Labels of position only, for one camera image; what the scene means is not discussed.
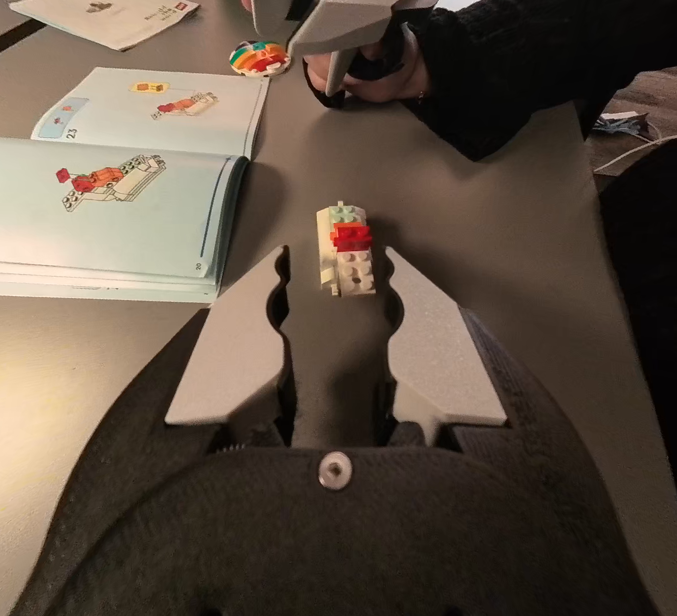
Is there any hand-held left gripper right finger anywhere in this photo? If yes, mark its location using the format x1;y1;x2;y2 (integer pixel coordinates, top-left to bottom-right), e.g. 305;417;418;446
383;247;508;445

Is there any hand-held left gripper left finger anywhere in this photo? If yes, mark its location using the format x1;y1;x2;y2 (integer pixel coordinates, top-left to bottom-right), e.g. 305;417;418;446
164;244;294;447

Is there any white red lego build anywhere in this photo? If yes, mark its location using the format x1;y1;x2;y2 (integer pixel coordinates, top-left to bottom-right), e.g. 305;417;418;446
316;199;377;298

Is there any instruction booklet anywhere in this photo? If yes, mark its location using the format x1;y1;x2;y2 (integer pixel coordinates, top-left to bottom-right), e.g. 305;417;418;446
0;67;272;303

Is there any person's right forearm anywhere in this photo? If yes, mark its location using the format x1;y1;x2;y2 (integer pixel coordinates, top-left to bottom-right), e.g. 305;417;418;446
394;0;677;162

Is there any round rainbow lego build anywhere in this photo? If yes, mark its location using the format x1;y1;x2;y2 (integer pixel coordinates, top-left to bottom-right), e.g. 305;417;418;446
230;40;292;77

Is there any person's right hand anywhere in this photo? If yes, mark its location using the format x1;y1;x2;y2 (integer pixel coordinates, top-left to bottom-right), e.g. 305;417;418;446
239;0;430;104

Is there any white leaflet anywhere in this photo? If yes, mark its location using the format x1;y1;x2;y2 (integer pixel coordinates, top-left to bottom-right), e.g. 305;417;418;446
9;0;201;52

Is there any white cable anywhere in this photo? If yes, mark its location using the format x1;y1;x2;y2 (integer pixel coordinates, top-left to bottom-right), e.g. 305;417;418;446
593;134;677;175

